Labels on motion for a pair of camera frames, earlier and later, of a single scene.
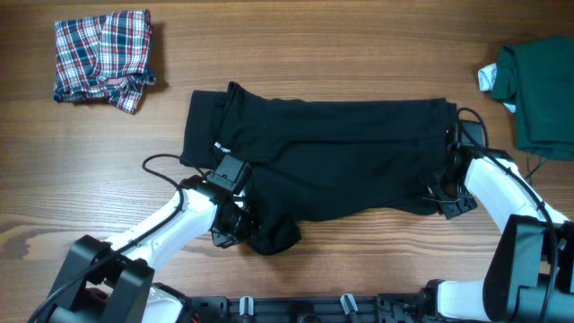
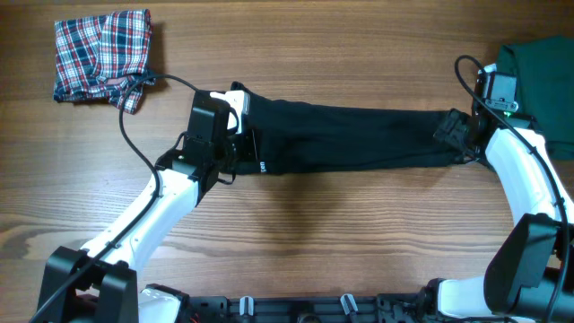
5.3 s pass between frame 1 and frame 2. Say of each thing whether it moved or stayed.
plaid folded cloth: stayed
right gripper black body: moved
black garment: moved
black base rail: stayed
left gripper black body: moved
